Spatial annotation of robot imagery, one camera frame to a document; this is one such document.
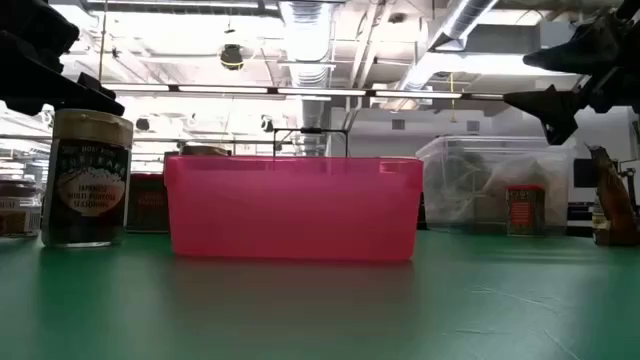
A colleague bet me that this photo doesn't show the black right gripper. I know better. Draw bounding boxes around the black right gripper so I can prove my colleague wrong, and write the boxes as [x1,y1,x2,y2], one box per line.
[503,0,640,147]

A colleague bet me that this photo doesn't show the furikake seasoning glass jar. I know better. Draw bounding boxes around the furikake seasoning glass jar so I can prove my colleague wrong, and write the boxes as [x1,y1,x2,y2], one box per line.
[41,108,135,249]

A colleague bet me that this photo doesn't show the small glass spice jar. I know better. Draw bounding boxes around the small glass spice jar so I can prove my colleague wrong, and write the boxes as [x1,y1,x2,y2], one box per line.
[0,177,43,239]

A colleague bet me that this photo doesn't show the smoked paprika tin red lid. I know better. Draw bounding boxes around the smoked paprika tin red lid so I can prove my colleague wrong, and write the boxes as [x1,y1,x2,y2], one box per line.
[126,172,170,234]
[504,183,548,238]

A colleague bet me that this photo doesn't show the black monitor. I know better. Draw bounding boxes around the black monitor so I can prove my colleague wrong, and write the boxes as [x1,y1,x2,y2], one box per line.
[573,158,599,190]

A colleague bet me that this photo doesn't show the clear plastic storage bin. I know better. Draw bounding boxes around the clear plastic storage bin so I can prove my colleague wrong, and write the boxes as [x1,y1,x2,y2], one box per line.
[415,134,578,237]

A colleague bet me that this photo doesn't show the black clamp stand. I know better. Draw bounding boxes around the black clamp stand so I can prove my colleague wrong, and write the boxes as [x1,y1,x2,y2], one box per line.
[618,158,640,216]

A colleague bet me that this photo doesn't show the black ceiling dome fixture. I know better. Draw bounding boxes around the black ceiling dome fixture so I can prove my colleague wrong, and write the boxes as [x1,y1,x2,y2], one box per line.
[219,43,246,72]

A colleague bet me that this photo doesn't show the pink plastic bin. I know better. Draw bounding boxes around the pink plastic bin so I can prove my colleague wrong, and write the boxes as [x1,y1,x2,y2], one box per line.
[163,154,425,263]

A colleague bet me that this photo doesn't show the slanted silver ventilation duct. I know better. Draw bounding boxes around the slanted silver ventilation duct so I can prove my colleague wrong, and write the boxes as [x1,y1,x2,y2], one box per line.
[399,0,501,94]

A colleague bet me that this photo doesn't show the overhead frame bar with lights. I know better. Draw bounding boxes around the overhead frame bar with lights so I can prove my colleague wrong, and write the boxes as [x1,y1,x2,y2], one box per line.
[99,82,507,102]

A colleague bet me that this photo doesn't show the black wire frame stand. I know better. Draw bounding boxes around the black wire frame stand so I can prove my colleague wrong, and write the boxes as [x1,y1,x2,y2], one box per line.
[272,126,350,159]

